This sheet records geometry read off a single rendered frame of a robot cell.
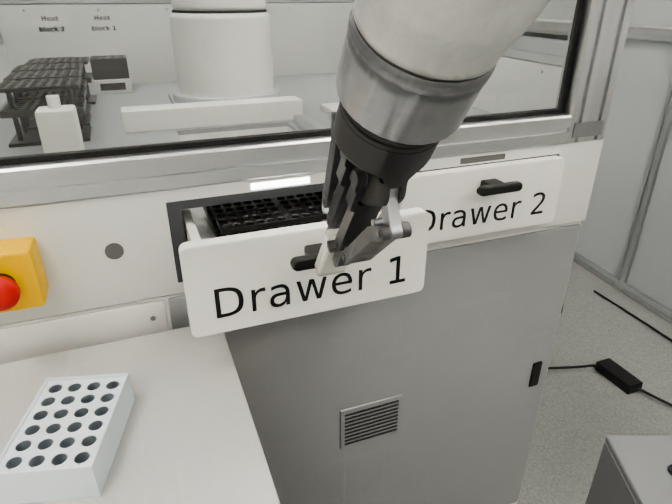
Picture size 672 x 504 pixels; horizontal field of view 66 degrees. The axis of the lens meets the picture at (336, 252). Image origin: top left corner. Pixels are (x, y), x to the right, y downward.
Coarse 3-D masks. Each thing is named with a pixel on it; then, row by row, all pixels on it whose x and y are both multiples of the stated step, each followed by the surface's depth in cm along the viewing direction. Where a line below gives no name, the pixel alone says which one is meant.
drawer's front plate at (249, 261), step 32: (320, 224) 58; (416, 224) 62; (192, 256) 53; (224, 256) 55; (256, 256) 56; (288, 256) 58; (384, 256) 62; (416, 256) 64; (192, 288) 55; (256, 288) 58; (352, 288) 63; (384, 288) 64; (416, 288) 66; (192, 320) 57; (224, 320) 58; (256, 320) 60
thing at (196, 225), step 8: (192, 208) 88; (200, 208) 88; (184, 216) 69; (192, 216) 70; (200, 216) 84; (184, 224) 69; (192, 224) 67; (200, 224) 82; (208, 224) 82; (192, 232) 65; (200, 232) 79; (208, 232) 79; (192, 240) 63
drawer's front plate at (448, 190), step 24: (456, 168) 77; (480, 168) 77; (504, 168) 79; (528, 168) 80; (552, 168) 82; (408, 192) 74; (432, 192) 76; (456, 192) 77; (528, 192) 82; (552, 192) 84; (456, 216) 79; (480, 216) 81; (504, 216) 83; (528, 216) 84; (552, 216) 86; (432, 240) 79
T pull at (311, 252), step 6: (306, 246) 57; (312, 246) 57; (318, 246) 57; (306, 252) 57; (312, 252) 56; (318, 252) 56; (294, 258) 55; (300, 258) 54; (306, 258) 54; (312, 258) 55; (294, 264) 54; (300, 264) 54; (306, 264) 55; (312, 264) 55; (300, 270) 55
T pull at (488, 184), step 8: (480, 184) 78; (488, 184) 76; (496, 184) 75; (504, 184) 76; (512, 184) 76; (520, 184) 76; (480, 192) 74; (488, 192) 75; (496, 192) 75; (504, 192) 76
